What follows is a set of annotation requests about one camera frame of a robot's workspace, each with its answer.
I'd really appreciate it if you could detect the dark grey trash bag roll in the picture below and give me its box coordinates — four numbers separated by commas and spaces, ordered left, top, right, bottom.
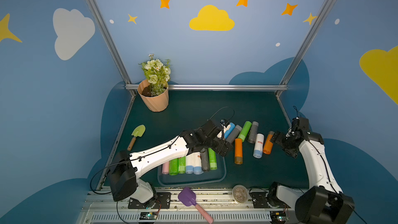
200, 149, 210, 172

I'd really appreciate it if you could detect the white blue trash bag roll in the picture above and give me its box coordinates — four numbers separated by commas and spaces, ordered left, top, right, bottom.
185, 153, 194, 174

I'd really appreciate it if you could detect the orange trash bag roll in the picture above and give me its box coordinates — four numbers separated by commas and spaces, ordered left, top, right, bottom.
263, 131, 274, 155
234, 138, 243, 164

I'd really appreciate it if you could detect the green trash bag roll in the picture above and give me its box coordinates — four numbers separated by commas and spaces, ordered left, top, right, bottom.
169, 158, 178, 176

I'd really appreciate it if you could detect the pink trash bag roll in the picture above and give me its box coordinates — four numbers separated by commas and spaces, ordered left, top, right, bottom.
162, 161, 170, 175

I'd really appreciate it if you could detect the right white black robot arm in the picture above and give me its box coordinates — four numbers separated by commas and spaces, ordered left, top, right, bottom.
267, 117, 355, 224

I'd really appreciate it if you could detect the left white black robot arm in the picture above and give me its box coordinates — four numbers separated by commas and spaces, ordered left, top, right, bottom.
108, 120, 232, 204

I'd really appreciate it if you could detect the grey roll on right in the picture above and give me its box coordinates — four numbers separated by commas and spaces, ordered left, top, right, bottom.
247, 121, 259, 144

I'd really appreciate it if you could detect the teal plastic storage box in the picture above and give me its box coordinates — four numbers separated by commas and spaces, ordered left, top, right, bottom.
157, 154, 227, 187

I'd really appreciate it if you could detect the white roll blue end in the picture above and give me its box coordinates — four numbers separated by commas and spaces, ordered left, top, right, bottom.
253, 133, 264, 159

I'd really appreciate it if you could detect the round clear lid dish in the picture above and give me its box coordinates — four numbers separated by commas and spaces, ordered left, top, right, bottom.
232, 185, 249, 204

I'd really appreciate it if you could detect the beige flower pot with plant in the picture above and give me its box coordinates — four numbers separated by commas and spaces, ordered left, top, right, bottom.
138, 54, 171, 112

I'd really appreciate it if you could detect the right circuit board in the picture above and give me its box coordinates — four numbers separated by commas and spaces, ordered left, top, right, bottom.
270, 212, 289, 224

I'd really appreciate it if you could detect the circuit board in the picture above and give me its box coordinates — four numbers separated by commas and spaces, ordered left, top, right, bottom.
270, 212, 289, 224
140, 212, 158, 221

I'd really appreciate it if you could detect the left circuit board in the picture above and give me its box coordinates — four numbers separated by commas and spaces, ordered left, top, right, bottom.
140, 212, 158, 221

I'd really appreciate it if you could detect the purple toy shovel pink handle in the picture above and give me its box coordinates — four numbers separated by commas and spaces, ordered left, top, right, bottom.
178, 187, 214, 224

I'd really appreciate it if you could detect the green trowel wooden handle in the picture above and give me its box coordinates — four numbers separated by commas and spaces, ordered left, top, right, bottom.
127, 124, 146, 151

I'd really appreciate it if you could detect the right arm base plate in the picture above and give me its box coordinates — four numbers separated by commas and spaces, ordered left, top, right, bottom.
249, 191, 296, 209

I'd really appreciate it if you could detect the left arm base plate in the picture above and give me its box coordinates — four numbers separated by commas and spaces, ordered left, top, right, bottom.
128, 192, 172, 209

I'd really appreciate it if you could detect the aluminium frame rail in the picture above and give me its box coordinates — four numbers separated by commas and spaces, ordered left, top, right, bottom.
125, 83, 289, 91

